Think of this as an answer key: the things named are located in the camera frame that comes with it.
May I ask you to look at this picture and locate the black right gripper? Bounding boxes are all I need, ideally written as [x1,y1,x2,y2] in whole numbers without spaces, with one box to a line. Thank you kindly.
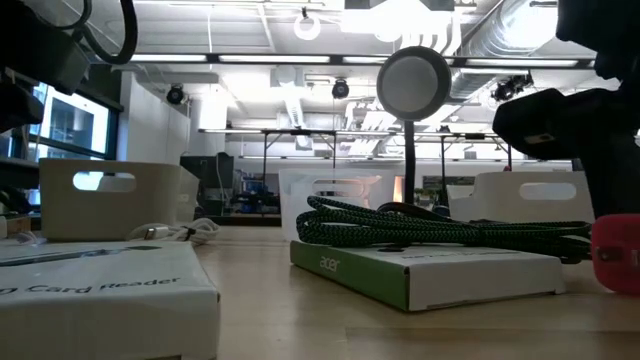
[492,84,640,217]

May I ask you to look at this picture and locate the white card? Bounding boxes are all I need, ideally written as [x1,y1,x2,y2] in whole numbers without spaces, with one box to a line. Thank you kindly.
[289,239,567,313]

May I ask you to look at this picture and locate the green braided cable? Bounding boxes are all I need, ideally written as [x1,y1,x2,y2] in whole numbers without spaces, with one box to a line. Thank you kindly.
[295,195,594,261]

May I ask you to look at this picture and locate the white cable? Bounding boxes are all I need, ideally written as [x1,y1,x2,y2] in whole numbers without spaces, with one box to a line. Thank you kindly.
[124,217,221,246]

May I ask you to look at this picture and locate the clear plastic bin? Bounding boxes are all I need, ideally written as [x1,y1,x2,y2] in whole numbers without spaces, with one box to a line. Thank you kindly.
[278,168,401,242]

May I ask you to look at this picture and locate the dark background cabinet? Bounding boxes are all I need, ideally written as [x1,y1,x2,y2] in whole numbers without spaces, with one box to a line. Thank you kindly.
[179,152,236,217]

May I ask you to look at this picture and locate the black desk lamp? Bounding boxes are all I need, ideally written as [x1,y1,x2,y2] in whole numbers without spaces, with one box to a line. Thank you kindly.
[375,45,454,206]

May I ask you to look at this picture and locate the black framed background table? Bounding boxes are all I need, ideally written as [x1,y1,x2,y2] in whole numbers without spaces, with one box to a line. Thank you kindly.
[198,127,515,174]

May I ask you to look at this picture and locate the white card reader box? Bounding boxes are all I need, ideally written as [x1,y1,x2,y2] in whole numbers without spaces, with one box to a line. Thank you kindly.
[0,240,222,360]

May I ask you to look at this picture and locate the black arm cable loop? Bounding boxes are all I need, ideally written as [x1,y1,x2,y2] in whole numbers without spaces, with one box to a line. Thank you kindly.
[74,0,139,66]

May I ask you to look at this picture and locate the white plastic handled bin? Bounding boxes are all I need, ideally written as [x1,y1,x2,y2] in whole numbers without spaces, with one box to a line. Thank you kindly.
[38,158,200,243]
[446,171,596,225]

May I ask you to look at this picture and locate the black aluminium table frame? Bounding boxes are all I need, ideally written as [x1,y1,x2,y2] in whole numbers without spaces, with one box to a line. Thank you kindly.
[197,213,282,228]

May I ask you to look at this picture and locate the white ring ceiling fixture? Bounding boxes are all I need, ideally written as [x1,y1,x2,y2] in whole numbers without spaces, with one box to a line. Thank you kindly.
[293,12,322,42]

